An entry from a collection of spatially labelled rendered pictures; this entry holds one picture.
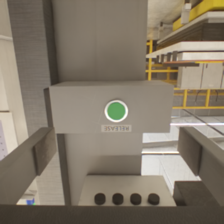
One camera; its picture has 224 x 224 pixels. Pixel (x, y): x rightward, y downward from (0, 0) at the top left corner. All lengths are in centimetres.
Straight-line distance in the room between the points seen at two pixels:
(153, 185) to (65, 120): 24
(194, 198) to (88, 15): 43
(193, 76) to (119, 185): 710
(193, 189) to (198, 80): 712
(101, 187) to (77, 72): 25
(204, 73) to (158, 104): 731
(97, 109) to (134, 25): 18
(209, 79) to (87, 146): 741
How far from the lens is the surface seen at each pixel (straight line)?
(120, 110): 26
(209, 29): 288
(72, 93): 27
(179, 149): 17
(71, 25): 36
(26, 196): 146
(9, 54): 134
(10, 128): 131
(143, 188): 39
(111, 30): 35
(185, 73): 725
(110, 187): 39
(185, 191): 43
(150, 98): 27
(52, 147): 16
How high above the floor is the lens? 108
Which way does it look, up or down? 16 degrees up
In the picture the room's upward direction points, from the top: 179 degrees clockwise
